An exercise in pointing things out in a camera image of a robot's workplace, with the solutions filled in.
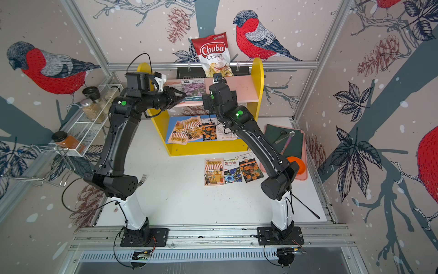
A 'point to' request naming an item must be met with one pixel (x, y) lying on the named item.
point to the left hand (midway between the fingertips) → (187, 92)
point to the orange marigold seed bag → (250, 168)
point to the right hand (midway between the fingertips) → (216, 93)
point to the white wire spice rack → (77, 137)
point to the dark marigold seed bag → (209, 132)
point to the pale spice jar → (113, 92)
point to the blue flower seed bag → (232, 170)
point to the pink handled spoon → (291, 135)
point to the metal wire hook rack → (44, 163)
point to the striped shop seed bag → (214, 172)
